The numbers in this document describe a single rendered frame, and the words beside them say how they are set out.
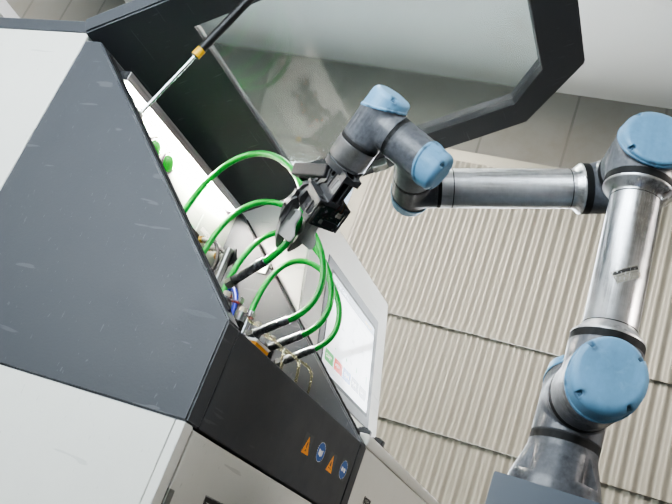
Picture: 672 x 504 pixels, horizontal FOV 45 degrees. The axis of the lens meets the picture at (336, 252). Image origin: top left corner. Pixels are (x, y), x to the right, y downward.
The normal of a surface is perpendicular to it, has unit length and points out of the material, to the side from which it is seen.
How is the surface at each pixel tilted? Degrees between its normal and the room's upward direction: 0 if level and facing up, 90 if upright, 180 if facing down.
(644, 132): 82
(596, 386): 98
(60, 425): 90
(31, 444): 90
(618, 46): 180
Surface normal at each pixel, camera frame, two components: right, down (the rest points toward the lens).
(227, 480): 0.89, 0.16
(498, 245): -0.22, -0.44
